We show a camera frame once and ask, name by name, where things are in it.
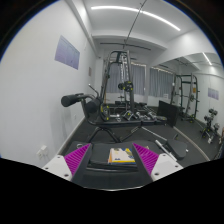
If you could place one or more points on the black roller pad bench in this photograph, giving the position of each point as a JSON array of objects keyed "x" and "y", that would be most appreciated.
[{"x": 98, "y": 114}]

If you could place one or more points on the black plyo box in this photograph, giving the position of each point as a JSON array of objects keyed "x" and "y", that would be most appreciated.
[{"x": 169, "y": 111}]

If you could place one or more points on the grey window curtain right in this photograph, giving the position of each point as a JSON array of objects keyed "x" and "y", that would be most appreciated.
[{"x": 160, "y": 83}]

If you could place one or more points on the grey window curtain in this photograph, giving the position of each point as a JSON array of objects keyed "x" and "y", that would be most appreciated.
[
  {"x": 117, "y": 76},
  {"x": 160, "y": 83}
]

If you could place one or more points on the black multi gym machine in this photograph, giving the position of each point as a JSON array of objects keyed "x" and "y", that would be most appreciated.
[{"x": 121, "y": 57}]

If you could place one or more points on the silver barbell bar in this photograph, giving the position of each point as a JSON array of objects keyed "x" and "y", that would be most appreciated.
[{"x": 159, "y": 144}]

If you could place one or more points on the black power rack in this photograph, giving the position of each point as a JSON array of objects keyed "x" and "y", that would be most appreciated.
[{"x": 184, "y": 95}]

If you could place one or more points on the dumbbell rack stand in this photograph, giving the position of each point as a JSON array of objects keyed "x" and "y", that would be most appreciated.
[{"x": 210, "y": 130}]

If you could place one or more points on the grey window curtain left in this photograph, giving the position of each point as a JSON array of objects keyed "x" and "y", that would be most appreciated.
[{"x": 117, "y": 76}]

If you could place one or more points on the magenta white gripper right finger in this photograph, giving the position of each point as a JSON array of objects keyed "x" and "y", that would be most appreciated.
[{"x": 156, "y": 166}]

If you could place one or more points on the black padded weight bench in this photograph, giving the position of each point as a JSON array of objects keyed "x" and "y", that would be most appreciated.
[{"x": 97, "y": 172}]

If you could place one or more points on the white wall socket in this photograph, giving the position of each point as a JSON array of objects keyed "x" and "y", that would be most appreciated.
[{"x": 42, "y": 152}]

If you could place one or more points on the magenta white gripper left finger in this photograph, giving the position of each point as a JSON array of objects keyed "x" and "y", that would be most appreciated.
[{"x": 71, "y": 166}]

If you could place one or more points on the small purple wall poster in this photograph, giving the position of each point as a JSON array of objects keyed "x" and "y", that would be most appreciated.
[{"x": 212, "y": 93}]

